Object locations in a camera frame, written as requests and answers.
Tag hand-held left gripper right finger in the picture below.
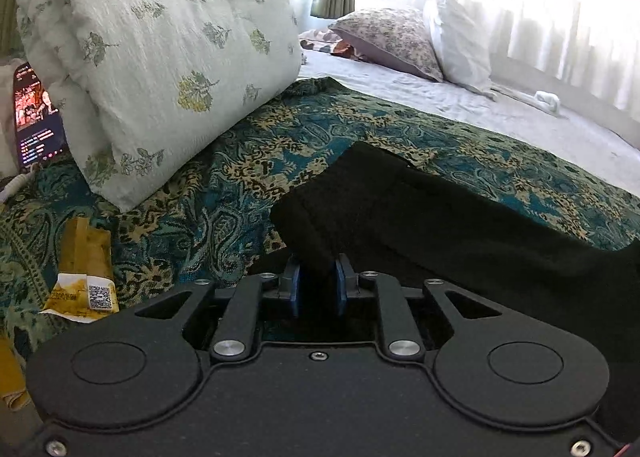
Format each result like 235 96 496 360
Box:
334 255 503 364

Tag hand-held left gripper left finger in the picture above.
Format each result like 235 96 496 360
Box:
134 257 304 363

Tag black pants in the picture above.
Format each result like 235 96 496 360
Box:
249 141 640 444

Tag teal paisley blanket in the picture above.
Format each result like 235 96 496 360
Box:
0 77 640 363

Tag yellow plastic packet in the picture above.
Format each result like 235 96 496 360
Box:
40 217 121 325

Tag grey bed sheet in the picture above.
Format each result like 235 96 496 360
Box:
295 48 640 198

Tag floral patterned pillow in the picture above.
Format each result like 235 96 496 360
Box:
328 7 446 84

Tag folded floral white quilt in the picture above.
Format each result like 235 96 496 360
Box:
15 0 304 214

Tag white pillow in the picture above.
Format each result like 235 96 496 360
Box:
423 0 499 99

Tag small white cloth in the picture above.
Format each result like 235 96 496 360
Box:
534 91 563 114

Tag smartphone with lit screen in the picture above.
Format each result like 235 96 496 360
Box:
13 62 70 173

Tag white sheer curtain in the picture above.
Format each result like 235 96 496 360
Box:
280 0 640 113

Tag white charging cable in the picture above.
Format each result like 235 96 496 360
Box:
0 163 46 208

